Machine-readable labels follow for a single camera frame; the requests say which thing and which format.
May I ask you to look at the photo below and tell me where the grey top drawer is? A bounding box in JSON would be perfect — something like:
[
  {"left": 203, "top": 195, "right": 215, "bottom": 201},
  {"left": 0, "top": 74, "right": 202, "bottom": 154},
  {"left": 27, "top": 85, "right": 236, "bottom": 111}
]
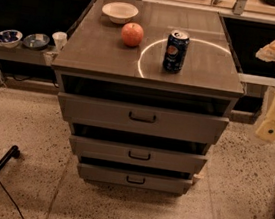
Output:
[{"left": 58, "top": 92, "right": 229, "bottom": 144}]

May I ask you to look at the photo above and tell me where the grey drawer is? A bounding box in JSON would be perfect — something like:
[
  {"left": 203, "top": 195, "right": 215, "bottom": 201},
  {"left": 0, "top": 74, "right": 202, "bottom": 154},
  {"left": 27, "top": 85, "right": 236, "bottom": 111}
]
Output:
[
  {"left": 58, "top": 92, "right": 229, "bottom": 144},
  {"left": 69, "top": 135, "right": 207, "bottom": 174},
  {"left": 77, "top": 163, "right": 192, "bottom": 195}
]

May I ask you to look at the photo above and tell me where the grey drawer cabinet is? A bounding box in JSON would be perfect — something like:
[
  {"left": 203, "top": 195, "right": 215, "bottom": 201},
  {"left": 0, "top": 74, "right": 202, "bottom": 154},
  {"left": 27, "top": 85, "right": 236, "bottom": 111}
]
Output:
[{"left": 36, "top": 0, "right": 255, "bottom": 203}]

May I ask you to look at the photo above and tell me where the grey middle drawer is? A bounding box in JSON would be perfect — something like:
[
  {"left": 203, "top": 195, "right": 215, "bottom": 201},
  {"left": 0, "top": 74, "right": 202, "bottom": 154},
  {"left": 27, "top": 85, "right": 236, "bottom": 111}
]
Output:
[{"left": 69, "top": 135, "right": 207, "bottom": 174}]

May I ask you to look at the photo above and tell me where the grey bottom drawer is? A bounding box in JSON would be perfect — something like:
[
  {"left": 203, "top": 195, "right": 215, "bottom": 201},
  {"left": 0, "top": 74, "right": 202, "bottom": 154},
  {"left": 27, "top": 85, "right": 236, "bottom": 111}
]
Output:
[{"left": 77, "top": 163, "right": 192, "bottom": 195}]

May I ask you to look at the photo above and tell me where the blue pepsi can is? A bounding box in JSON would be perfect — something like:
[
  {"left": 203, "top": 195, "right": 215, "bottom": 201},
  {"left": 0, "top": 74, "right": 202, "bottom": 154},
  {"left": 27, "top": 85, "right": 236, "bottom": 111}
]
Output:
[{"left": 162, "top": 29, "right": 190, "bottom": 73}]

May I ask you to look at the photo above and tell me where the red apple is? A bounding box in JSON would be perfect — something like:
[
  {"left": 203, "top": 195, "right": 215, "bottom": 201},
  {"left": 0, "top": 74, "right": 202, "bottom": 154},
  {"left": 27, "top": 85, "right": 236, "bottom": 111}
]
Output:
[{"left": 121, "top": 22, "right": 144, "bottom": 47}]

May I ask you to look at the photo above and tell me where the white ceramic bowl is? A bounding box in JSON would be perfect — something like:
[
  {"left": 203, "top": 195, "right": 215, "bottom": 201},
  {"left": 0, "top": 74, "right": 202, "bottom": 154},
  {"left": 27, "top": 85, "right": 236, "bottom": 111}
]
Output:
[{"left": 102, "top": 2, "right": 138, "bottom": 25}]

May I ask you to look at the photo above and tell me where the white paper cup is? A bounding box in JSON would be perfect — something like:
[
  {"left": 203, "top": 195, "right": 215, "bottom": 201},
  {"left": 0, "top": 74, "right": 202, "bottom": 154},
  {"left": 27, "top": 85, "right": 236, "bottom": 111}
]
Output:
[{"left": 52, "top": 31, "right": 68, "bottom": 51}]

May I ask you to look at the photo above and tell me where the low side shelf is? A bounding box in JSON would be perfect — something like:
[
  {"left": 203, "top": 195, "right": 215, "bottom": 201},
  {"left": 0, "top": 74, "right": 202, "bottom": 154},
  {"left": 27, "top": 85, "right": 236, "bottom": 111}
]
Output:
[{"left": 0, "top": 43, "right": 57, "bottom": 66}]

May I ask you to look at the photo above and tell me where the grey blue bowl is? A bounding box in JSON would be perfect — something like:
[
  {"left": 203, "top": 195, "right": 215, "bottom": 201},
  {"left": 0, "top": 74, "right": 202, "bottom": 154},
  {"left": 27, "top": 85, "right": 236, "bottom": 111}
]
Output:
[{"left": 22, "top": 33, "right": 50, "bottom": 50}]

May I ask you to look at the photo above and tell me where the blue patterned bowl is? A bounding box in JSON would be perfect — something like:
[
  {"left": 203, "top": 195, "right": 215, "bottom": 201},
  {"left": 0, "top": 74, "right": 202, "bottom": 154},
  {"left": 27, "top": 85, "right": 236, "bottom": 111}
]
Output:
[{"left": 0, "top": 29, "right": 23, "bottom": 49}]

